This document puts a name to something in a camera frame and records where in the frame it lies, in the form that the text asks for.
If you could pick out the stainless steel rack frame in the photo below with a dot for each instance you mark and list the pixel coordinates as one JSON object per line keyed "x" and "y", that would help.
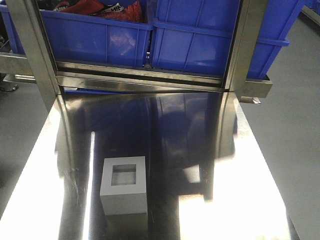
{"x": 38, "y": 65}

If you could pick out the blue bin right of rack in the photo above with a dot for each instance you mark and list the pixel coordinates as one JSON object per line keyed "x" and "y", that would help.
{"x": 195, "y": 35}

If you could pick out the red and black packaged items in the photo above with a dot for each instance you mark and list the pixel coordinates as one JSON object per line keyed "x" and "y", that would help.
{"x": 132, "y": 13}

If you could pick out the blue bin with red items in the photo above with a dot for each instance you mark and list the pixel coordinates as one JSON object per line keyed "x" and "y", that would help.
{"x": 99, "y": 40}

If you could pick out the gray hollow cube base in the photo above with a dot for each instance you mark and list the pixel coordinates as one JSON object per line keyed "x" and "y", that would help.
{"x": 123, "y": 189}

